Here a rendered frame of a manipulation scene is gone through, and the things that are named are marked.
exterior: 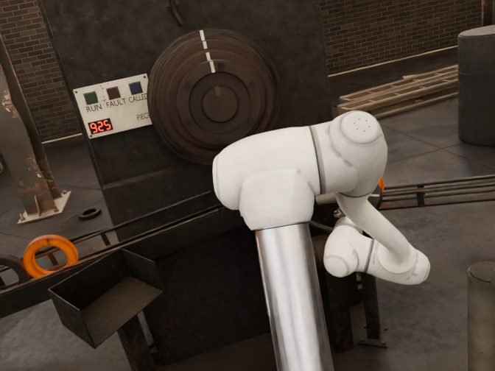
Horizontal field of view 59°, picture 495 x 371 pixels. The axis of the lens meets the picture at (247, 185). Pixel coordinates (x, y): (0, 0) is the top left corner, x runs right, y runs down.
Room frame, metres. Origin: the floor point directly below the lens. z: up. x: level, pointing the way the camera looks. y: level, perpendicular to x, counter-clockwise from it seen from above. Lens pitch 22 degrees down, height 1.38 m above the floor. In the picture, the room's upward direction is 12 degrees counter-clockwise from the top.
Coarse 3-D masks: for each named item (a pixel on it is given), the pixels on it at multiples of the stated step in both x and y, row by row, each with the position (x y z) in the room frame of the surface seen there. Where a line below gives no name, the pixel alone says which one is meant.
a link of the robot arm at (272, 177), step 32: (288, 128) 0.78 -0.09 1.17; (224, 160) 0.75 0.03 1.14; (256, 160) 0.72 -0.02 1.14; (288, 160) 0.71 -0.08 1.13; (224, 192) 0.73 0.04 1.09; (256, 192) 0.70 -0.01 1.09; (288, 192) 0.69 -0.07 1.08; (256, 224) 0.69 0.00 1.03; (288, 224) 0.68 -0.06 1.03; (288, 256) 0.65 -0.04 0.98; (288, 288) 0.63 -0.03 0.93; (288, 320) 0.61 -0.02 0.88; (320, 320) 0.61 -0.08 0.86; (288, 352) 0.58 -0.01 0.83; (320, 352) 0.58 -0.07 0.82
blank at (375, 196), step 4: (376, 188) 1.39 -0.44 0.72; (380, 188) 1.39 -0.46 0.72; (372, 192) 1.39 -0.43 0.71; (376, 192) 1.38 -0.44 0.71; (380, 192) 1.38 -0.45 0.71; (372, 196) 1.38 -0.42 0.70; (376, 196) 1.37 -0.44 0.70; (380, 196) 1.37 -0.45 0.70; (368, 200) 1.38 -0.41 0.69; (372, 200) 1.37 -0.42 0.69; (376, 200) 1.36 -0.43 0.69; (380, 200) 1.36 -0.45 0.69; (372, 204) 1.36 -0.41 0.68; (376, 204) 1.35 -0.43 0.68; (380, 204) 1.37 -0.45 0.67; (376, 208) 1.36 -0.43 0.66
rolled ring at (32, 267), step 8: (40, 240) 1.44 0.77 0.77; (48, 240) 1.44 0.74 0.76; (56, 240) 1.44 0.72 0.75; (64, 240) 1.46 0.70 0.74; (32, 248) 1.43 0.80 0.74; (64, 248) 1.45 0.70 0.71; (72, 248) 1.45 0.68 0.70; (24, 256) 1.43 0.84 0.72; (32, 256) 1.43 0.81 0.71; (72, 256) 1.45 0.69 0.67; (24, 264) 1.42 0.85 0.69; (32, 264) 1.43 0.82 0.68; (32, 272) 1.43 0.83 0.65; (40, 272) 1.43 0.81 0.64; (48, 272) 1.45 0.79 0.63
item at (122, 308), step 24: (96, 264) 1.28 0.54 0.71; (120, 264) 1.33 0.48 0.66; (144, 264) 1.24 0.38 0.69; (72, 288) 1.21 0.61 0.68; (96, 288) 1.26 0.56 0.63; (120, 288) 1.28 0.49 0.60; (144, 288) 1.24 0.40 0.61; (72, 312) 1.06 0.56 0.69; (96, 312) 1.18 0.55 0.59; (120, 312) 1.15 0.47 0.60; (96, 336) 1.06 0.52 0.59; (120, 336) 1.19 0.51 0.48; (144, 336) 1.19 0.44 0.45; (144, 360) 1.17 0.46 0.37
